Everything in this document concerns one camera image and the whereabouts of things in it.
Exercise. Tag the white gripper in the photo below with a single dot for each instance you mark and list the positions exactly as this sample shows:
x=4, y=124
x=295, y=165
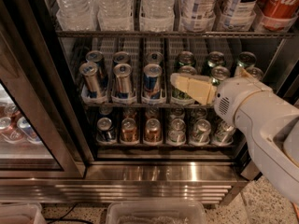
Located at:
x=235, y=94

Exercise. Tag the green can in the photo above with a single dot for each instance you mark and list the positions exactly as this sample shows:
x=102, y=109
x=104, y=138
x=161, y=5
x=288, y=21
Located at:
x=255, y=72
x=179, y=81
x=185, y=58
x=213, y=59
x=245, y=59
x=218, y=74

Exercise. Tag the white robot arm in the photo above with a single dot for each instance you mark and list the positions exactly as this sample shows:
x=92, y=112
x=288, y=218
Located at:
x=269, y=123

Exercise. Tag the blue silver can front right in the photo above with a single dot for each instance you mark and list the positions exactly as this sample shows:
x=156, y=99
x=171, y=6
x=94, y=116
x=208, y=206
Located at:
x=152, y=80

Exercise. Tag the blue silver can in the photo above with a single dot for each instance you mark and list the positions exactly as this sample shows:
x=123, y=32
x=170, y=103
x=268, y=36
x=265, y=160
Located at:
x=97, y=57
x=124, y=83
x=155, y=57
x=90, y=73
x=152, y=80
x=121, y=57

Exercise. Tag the blue silver can back right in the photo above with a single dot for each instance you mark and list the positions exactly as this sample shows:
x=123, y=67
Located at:
x=155, y=57

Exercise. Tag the copper can lower right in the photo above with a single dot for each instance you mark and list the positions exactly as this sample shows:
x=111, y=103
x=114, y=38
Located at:
x=153, y=131

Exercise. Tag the copper can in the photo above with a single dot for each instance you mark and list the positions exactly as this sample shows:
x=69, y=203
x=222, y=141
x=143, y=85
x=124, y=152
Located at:
x=153, y=131
x=129, y=130

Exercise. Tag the blue silver can front middle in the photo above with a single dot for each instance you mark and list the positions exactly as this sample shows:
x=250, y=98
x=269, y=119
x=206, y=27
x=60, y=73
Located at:
x=124, y=83

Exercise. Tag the blue silver can back middle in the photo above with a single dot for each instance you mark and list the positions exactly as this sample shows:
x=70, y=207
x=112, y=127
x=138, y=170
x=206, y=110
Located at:
x=121, y=57

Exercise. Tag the copper can lower left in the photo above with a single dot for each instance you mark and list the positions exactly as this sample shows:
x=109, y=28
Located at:
x=129, y=130

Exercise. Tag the dark blue can lower shelf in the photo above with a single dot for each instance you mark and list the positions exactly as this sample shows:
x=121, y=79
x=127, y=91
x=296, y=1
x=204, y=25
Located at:
x=106, y=130

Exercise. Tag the blue silver can back left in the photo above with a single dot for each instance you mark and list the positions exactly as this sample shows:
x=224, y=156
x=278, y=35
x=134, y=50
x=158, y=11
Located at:
x=97, y=57

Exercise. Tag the blue silver can front left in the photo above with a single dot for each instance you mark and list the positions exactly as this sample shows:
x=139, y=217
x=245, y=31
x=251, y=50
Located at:
x=90, y=73

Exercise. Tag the glass fridge door left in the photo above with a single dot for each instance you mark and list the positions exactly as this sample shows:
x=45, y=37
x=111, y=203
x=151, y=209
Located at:
x=34, y=143

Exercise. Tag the labelled water bottle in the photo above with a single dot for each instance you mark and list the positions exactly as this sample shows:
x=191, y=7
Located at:
x=197, y=15
x=237, y=15

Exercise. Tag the red cola bottle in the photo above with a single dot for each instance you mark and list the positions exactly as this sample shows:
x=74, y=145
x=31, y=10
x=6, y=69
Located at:
x=277, y=15

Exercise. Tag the clear water bottle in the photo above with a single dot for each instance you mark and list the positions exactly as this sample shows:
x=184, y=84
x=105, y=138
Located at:
x=115, y=15
x=75, y=15
x=157, y=15

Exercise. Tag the clear water bottle left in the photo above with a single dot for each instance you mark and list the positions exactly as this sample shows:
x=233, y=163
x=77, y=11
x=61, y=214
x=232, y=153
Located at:
x=75, y=15

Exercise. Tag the clear plastic bin centre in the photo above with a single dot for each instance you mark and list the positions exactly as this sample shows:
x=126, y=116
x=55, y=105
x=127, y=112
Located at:
x=158, y=211

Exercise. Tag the clear plastic bin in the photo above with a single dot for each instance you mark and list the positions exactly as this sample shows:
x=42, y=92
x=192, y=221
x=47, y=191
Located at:
x=21, y=213
x=158, y=211

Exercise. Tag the clear plastic bin left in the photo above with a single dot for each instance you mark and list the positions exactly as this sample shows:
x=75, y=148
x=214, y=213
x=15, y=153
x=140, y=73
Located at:
x=21, y=213

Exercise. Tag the upper wire shelf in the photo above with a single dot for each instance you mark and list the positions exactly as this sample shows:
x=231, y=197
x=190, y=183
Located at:
x=176, y=34

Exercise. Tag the wire shelf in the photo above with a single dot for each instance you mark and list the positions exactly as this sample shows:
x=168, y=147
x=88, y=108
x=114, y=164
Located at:
x=176, y=34
x=146, y=105

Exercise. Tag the middle wire shelf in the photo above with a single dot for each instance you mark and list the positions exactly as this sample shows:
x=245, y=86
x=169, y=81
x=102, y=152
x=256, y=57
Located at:
x=146, y=105

